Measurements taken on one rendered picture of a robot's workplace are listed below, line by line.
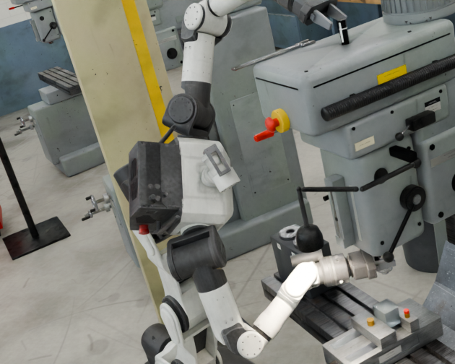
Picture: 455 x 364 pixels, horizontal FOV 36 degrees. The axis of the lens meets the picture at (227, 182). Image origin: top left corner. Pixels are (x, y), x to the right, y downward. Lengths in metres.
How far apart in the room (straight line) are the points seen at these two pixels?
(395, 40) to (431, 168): 0.38
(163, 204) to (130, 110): 1.55
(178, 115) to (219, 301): 0.54
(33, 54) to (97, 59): 7.39
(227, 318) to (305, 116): 0.63
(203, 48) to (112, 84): 1.35
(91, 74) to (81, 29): 0.21
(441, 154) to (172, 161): 0.74
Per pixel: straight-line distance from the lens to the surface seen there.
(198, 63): 2.07
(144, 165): 1.94
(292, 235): 2.58
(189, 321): 2.44
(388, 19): 1.92
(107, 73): 3.37
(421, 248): 4.17
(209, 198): 1.97
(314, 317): 2.47
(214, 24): 2.09
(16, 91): 10.74
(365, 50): 1.73
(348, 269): 2.05
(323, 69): 1.66
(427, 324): 2.25
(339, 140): 1.76
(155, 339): 2.88
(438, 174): 1.96
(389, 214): 1.91
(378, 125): 1.78
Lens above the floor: 2.33
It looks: 23 degrees down
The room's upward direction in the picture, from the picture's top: 15 degrees counter-clockwise
